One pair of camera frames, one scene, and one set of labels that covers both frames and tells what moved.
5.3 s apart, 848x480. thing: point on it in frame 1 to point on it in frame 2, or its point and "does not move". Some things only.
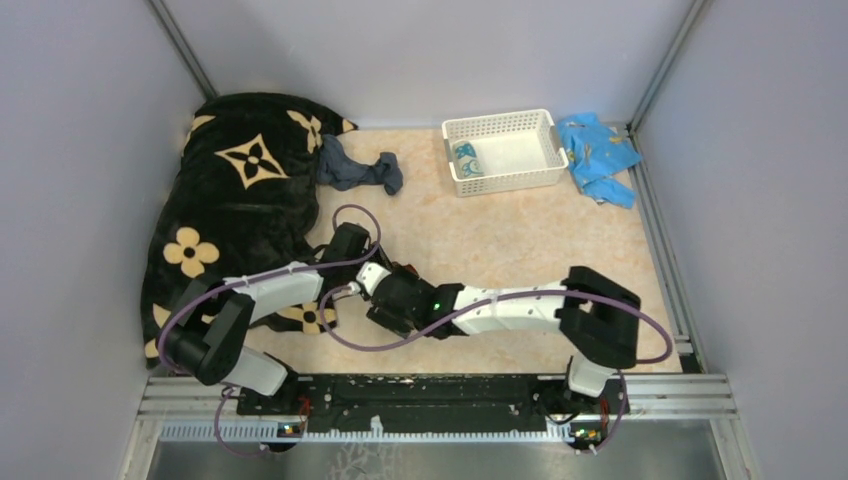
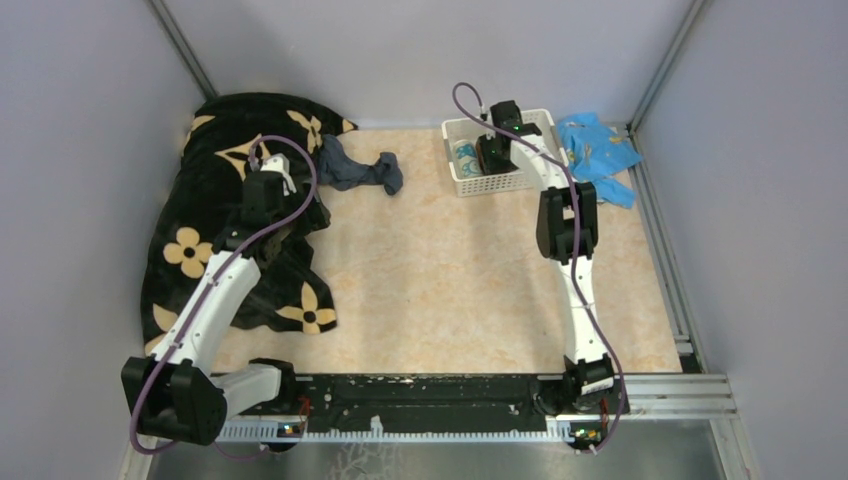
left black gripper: x=370 y=250 to x=290 y=199
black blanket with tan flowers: x=239 y=205 does not move
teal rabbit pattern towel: x=467 y=159 does not move
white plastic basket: x=518 y=152 does not move
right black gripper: x=388 y=320 to x=491 y=168
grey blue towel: x=336 y=167 does not move
